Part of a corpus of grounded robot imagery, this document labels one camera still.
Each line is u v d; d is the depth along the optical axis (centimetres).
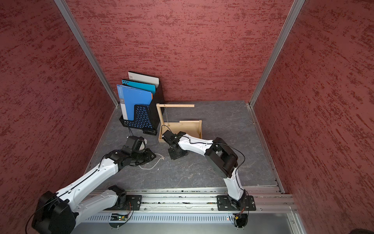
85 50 87
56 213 38
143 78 99
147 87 91
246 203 70
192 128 103
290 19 75
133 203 73
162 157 90
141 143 68
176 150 76
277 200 77
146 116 91
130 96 89
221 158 53
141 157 70
